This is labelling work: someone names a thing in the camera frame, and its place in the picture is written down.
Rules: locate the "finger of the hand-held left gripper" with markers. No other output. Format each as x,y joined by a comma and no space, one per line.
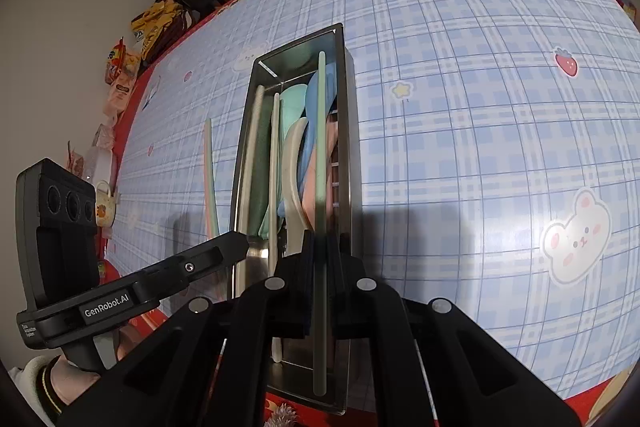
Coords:
200,263

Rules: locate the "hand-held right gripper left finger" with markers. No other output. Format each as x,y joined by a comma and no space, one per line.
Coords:
306,267

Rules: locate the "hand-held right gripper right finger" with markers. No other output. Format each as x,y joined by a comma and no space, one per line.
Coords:
340,287

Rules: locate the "pink spoon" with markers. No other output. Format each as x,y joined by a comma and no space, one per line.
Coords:
320,192

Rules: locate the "beige spoon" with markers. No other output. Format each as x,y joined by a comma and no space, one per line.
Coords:
290,167

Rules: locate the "pink chopstick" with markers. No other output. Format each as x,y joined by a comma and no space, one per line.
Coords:
208,157

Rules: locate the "blue spoon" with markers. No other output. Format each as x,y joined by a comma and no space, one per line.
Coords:
312,127

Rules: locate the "green spoon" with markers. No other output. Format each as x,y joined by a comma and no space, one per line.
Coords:
292,104

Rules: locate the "stainless steel utensil tray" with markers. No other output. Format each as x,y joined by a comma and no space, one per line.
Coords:
297,52

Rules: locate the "person's left forearm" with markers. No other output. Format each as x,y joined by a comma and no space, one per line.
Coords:
30,387

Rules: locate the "person's left hand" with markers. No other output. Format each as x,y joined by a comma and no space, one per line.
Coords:
75,384

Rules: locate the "yellow rim white mug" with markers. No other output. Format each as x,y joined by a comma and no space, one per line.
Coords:
106,207

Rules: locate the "red label snack jar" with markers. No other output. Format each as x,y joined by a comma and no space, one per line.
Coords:
77,164

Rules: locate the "pink snack bag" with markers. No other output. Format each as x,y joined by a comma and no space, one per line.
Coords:
120,94

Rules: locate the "blue plaid table mat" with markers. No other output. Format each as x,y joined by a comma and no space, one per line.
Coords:
450,132

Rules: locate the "orange snack bag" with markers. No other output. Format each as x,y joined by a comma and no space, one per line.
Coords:
116,62

